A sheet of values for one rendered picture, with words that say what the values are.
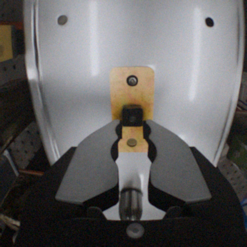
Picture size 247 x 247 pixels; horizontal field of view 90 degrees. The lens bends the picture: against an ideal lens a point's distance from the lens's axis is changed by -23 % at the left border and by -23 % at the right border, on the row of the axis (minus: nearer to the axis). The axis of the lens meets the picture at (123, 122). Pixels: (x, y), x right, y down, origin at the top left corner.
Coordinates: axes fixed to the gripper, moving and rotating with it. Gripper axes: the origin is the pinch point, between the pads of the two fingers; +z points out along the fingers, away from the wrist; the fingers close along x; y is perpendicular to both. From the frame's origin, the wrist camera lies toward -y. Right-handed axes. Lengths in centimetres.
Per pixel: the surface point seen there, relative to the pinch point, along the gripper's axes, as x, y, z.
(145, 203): 2.2, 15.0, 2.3
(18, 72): -36.4, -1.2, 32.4
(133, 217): 0.3, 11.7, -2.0
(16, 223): -17.3, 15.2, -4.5
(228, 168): 44, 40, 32
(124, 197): -0.9, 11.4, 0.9
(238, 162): 14.2, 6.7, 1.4
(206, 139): 8.4, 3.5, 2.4
